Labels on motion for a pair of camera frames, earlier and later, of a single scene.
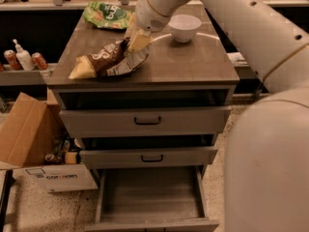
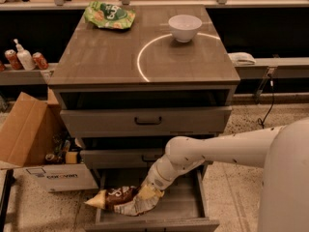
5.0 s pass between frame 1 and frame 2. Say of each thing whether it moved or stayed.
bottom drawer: stayed
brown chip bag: moved
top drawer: stayed
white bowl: stayed
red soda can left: stayed
